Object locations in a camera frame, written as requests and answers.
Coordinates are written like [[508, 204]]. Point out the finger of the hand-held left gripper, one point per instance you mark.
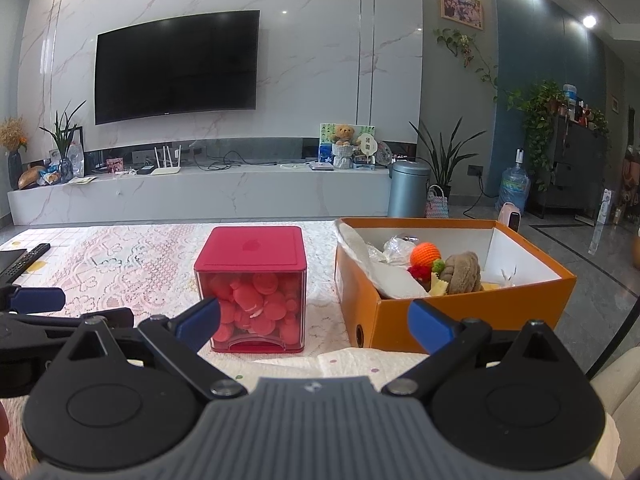
[[45, 327], [37, 300]]

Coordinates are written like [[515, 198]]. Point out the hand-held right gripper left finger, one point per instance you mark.
[[200, 324]]

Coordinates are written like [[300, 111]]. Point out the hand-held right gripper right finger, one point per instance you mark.
[[429, 325]]

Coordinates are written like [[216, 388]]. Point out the orange cardboard box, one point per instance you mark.
[[475, 320]]

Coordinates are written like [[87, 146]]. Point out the red crochet piece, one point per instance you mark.
[[419, 272]]

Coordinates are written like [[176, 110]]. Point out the white round soft pad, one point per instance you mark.
[[400, 280]]

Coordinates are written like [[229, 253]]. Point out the brown plush toy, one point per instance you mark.
[[462, 272]]

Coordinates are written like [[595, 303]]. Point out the orange crochet ball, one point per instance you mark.
[[426, 254]]

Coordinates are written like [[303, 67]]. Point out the white yarn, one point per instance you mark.
[[400, 250]]

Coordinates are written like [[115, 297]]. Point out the black remote control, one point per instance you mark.
[[27, 260]]

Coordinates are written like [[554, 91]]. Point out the red box with clear base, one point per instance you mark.
[[250, 247]]

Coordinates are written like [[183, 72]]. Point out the pink lace tablecloth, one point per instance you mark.
[[125, 260]]

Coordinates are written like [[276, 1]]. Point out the cream dotted quilt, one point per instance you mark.
[[325, 360]]

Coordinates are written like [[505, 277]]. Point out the pink woven basket bag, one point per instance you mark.
[[437, 206]]

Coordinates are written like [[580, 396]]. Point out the brown bread-shaped object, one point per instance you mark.
[[31, 177]]

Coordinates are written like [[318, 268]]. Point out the white marble media console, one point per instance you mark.
[[200, 200]]

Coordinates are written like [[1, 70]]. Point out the blue snack bag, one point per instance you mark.
[[51, 176]]

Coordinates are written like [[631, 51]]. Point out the loose papers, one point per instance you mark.
[[82, 180]]

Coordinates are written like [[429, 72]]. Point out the dark vase with dried flowers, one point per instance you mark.
[[14, 170]]

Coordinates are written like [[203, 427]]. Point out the pink space heater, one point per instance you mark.
[[509, 217]]

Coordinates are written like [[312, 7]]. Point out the grey metal trash can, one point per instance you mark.
[[407, 190]]

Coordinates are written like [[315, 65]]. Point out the white router with antennas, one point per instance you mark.
[[167, 170]]

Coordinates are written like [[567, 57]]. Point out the small black box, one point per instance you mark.
[[146, 170]]

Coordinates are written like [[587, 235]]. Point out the blue water jug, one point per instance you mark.
[[515, 185]]

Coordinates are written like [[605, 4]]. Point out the potted snake plant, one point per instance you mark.
[[445, 160]]

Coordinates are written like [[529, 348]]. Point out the green plant in glass vase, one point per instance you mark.
[[64, 135]]

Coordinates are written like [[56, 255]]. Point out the glass plate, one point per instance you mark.
[[385, 154]]

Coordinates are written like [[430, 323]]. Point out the round paper fan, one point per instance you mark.
[[366, 146]]

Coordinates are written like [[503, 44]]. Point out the grey set-top box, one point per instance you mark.
[[321, 166]]

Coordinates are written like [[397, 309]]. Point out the teddy bear bouquet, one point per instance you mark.
[[344, 142]]

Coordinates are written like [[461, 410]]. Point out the white upright device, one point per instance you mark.
[[602, 215]]

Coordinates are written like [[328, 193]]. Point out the beige sofa cushion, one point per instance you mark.
[[620, 410]]

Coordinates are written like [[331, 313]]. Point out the dark grey cabinet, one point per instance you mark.
[[580, 170]]

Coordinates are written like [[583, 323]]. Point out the green and white card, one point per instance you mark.
[[325, 135]]

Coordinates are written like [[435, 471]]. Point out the trailing pothos plant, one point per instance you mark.
[[537, 120]]

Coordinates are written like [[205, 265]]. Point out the climbing vine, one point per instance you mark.
[[465, 47]]

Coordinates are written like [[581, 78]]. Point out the recessed ceiling light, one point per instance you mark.
[[589, 21]]

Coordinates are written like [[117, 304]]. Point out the pink photo frame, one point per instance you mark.
[[115, 165]]

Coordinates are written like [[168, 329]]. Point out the wall-mounted black television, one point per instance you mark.
[[175, 70]]

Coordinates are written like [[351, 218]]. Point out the framed wall picture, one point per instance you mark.
[[462, 8]]

